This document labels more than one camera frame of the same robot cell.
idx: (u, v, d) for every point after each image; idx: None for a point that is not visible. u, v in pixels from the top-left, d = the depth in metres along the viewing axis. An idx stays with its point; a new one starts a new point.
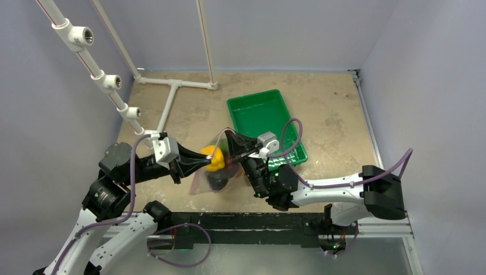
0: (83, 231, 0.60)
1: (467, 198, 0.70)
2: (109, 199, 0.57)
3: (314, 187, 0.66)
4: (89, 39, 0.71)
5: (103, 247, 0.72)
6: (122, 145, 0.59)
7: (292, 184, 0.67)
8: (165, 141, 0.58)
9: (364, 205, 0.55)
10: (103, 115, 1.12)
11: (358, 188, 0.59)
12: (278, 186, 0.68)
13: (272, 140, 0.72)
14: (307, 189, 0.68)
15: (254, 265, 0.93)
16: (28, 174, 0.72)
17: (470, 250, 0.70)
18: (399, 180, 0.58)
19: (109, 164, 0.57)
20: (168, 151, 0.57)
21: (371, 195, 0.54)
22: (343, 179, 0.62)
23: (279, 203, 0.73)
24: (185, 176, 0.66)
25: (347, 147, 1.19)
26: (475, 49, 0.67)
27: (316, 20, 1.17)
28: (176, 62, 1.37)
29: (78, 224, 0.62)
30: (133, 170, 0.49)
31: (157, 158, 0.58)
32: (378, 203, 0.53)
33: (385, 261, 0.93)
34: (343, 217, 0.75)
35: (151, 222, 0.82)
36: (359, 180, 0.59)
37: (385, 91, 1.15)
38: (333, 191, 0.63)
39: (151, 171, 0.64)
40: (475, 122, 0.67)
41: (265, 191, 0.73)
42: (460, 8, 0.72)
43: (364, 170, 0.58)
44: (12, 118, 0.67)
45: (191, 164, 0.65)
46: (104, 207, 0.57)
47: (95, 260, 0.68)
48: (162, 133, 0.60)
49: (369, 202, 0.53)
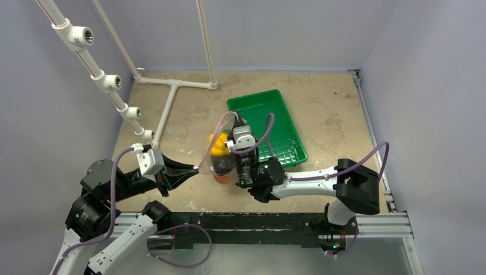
0: (70, 250, 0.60)
1: (467, 198, 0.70)
2: (92, 217, 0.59)
3: (292, 179, 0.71)
4: (89, 39, 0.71)
5: (102, 252, 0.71)
6: (106, 162, 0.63)
7: (278, 177, 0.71)
8: (150, 153, 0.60)
9: (337, 197, 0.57)
10: (103, 115, 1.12)
11: (332, 180, 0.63)
12: (261, 178, 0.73)
13: (246, 134, 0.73)
14: (289, 182, 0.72)
15: (254, 265, 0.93)
16: (27, 174, 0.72)
17: (470, 250, 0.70)
18: (375, 175, 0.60)
19: (91, 183, 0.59)
20: (153, 162, 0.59)
21: (344, 187, 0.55)
22: (320, 172, 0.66)
23: (261, 195, 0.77)
24: (173, 187, 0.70)
25: (348, 147, 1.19)
26: (474, 50, 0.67)
27: (316, 20, 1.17)
28: (176, 62, 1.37)
29: (65, 243, 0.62)
30: (112, 186, 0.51)
31: (143, 171, 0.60)
32: (350, 195, 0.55)
33: (385, 262, 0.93)
34: (336, 215, 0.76)
35: (149, 223, 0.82)
36: (333, 173, 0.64)
37: (385, 91, 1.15)
38: (311, 183, 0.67)
39: (137, 185, 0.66)
40: (475, 122, 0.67)
41: (246, 182, 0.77)
42: (460, 8, 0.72)
43: (339, 162, 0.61)
44: (12, 118, 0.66)
45: (178, 176, 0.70)
46: (87, 226, 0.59)
47: (95, 267, 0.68)
48: (147, 145, 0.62)
49: (341, 193, 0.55)
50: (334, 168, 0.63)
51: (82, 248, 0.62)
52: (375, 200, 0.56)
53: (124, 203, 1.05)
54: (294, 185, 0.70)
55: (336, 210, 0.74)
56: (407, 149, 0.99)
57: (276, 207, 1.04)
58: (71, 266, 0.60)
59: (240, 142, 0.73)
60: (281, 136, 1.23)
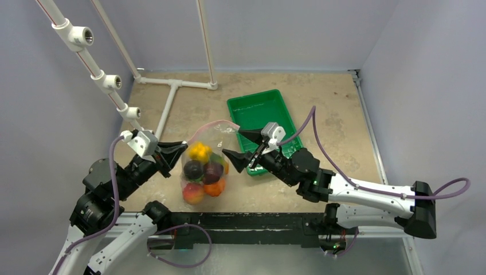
0: (73, 247, 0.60)
1: (469, 198, 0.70)
2: (95, 215, 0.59)
3: (360, 188, 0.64)
4: (89, 39, 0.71)
5: (102, 252, 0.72)
6: (106, 161, 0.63)
7: (306, 165, 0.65)
8: (141, 134, 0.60)
9: (415, 220, 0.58)
10: (103, 114, 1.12)
11: (408, 201, 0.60)
12: (293, 171, 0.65)
13: (274, 127, 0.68)
14: (353, 189, 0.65)
15: (254, 265, 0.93)
16: (28, 173, 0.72)
17: (470, 250, 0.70)
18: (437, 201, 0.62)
19: (93, 183, 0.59)
20: (148, 140, 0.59)
21: (422, 211, 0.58)
22: (393, 188, 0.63)
23: (305, 191, 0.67)
24: (172, 167, 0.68)
25: (348, 147, 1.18)
26: (474, 49, 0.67)
27: (315, 20, 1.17)
28: (176, 62, 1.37)
29: (68, 239, 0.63)
30: (114, 182, 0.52)
31: (141, 152, 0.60)
32: (428, 221, 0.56)
33: (385, 262, 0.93)
34: (352, 221, 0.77)
35: (149, 224, 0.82)
36: (410, 193, 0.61)
37: (385, 91, 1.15)
38: (380, 197, 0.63)
39: (139, 175, 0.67)
40: (475, 122, 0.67)
41: (294, 180, 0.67)
42: (459, 8, 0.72)
43: (416, 185, 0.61)
44: (12, 118, 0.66)
45: (173, 153, 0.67)
46: (91, 223, 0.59)
47: (94, 266, 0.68)
48: (134, 130, 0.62)
49: (420, 217, 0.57)
50: (412, 190, 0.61)
51: (85, 245, 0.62)
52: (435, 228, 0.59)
53: (124, 203, 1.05)
54: (361, 194, 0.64)
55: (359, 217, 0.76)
56: (408, 149, 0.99)
57: (277, 207, 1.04)
58: (74, 262, 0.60)
59: (276, 138, 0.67)
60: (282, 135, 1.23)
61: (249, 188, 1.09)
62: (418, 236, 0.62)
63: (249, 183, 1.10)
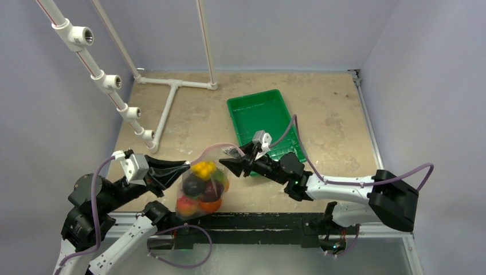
0: (66, 260, 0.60)
1: (469, 198, 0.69)
2: (85, 230, 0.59)
3: (328, 182, 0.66)
4: (89, 39, 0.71)
5: (103, 256, 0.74)
6: (91, 176, 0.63)
7: (292, 167, 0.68)
8: (133, 158, 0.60)
9: (370, 206, 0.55)
10: (103, 115, 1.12)
11: (367, 189, 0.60)
12: (281, 171, 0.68)
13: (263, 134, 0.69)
14: (322, 184, 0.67)
15: (254, 265, 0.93)
16: (28, 174, 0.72)
17: (471, 250, 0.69)
18: (414, 193, 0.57)
19: (79, 198, 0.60)
20: (137, 167, 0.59)
21: (378, 196, 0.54)
22: (355, 178, 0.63)
23: (289, 190, 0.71)
24: (167, 187, 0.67)
25: (348, 147, 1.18)
26: (475, 49, 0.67)
27: (316, 20, 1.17)
28: (176, 62, 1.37)
29: (62, 252, 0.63)
30: (93, 199, 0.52)
31: (129, 177, 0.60)
32: (383, 205, 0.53)
33: (385, 262, 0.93)
34: (347, 216, 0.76)
35: (148, 225, 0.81)
36: (369, 181, 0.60)
37: (385, 91, 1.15)
38: (344, 188, 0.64)
39: (128, 191, 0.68)
40: (476, 122, 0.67)
41: (282, 180, 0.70)
42: (460, 8, 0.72)
43: (377, 173, 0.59)
44: (12, 118, 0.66)
45: (168, 174, 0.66)
46: (81, 237, 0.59)
47: (95, 270, 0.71)
48: (128, 152, 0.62)
49: (375, 202, 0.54)
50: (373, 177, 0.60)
51: (78, 258, 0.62)
52: (411, 218, 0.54)
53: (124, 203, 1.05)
54: (329, 188, 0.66)
55: (349, 212, 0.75)
56: (408, 149, 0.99)
57: (276, 207, 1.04)
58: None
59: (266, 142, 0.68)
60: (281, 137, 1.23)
61: (249, 188, 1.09)
62: (400, 230, 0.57)
63: (248, 183, 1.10)
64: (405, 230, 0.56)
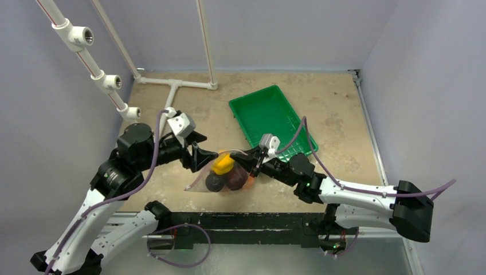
0: (89, 212, 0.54)
1: (469, 199, 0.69)
2: (118, 181, 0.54)
3: (345, 188, 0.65)
4: (89, 39, 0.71)
5: (105, 237, 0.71)
6: (141, 125, 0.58)
7: (302, 169, 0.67)
8: (183, 116, 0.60)
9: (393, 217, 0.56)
10: (103, 114, 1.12)
11: (389, 199, 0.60)
12: (290, 172, 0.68)
13: (270, 138, 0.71)
14: (340, 189, 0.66)
15: (254, 265, 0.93)
16: (28, 174, 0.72)
17: (471, 251, 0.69)
18: (431, 204, 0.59)
19: (125, 144, 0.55)
20: (188, 124, 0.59)
21: (401, 209, 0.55)
22: (376, 188, 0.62)
23: (300, 192, 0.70)
24: (198, 168, 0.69)
25: (348, 147, 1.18)
26: (474, 49, 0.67)
27: (315, 20, 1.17)
28: (175, 62, 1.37)
29: (85, 204, 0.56)
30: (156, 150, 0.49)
31: (176, 132, 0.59)
32: (406, 218, 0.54)
33: (385, 262, 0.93)
34: (351, 220, 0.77)
35: (151, 219, 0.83)
36: (392, 192, 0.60)
37: (385, 90, 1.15)
38: (363, 196, 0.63)
39: (163, 157, 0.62)
40: (476, 122, 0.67)
41: (292, 181, 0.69)
42: (459, 8, 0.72)
43: (400, 184, 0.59)
44: (12, 117, 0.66)
45: (203, 156, 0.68)
46: (112, 188, 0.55)
47: (97, 248, 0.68)
48: (179, 111, 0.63)
49: (399, 215, 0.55)
50: (396, 188, 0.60)
51: (102, 211, 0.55)
52: (428, 230, 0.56)
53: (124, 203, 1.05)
54: (344, 193, 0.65)
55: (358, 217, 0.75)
56: (408, 149, 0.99)
57: (277, 207, 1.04)
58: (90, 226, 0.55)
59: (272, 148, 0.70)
60: (285, 130, 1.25)
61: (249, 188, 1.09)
62: (412, 239, 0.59)
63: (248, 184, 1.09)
64: (420, 240, 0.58)
